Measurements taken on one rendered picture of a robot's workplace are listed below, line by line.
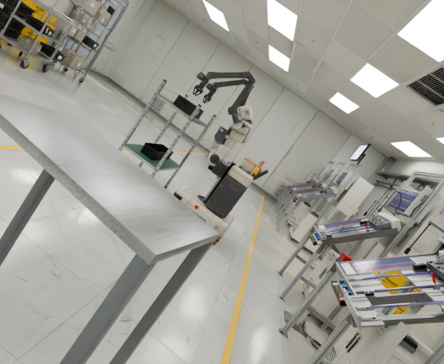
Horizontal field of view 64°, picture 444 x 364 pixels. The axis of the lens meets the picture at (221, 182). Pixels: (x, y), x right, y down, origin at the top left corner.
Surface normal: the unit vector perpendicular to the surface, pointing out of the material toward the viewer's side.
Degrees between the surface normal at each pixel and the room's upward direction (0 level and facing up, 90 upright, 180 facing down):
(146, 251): 90
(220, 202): 90
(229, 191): 90
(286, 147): 90
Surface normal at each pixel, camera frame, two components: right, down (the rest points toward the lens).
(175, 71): -0.15, 0.07
